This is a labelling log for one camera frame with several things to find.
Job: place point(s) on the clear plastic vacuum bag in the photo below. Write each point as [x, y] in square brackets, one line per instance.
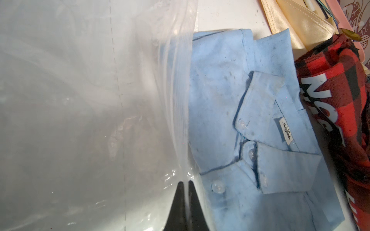
[94, 113]

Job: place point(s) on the red black plaid shirt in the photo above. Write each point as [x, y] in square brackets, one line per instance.
[333, 85]

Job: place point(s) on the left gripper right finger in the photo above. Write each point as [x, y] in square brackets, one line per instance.
[196, 221]

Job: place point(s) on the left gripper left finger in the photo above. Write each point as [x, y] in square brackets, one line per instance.
[177, 219]

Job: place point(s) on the light blue shirt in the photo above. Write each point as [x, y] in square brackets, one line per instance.
[251, 138]

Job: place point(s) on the gold spoon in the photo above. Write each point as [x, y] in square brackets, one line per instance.
[351, 35]

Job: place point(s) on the pink tray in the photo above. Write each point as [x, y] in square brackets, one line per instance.
[355, 17]

